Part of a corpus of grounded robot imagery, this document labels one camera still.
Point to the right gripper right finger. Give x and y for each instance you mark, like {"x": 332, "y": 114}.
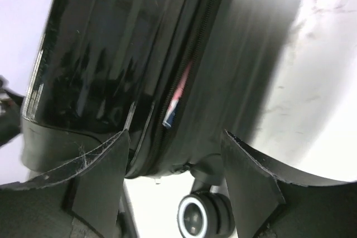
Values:
{"x": 272, "y": 199}

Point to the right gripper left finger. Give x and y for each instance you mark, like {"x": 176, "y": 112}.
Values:
{"x": 77, "y": 199}

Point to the pink navy floral garment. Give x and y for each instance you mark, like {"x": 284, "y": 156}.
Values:
{"x": 170, "y": 113}

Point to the white suitcase with dark lining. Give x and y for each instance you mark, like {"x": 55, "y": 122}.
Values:
{"x": 105, "y": 66}

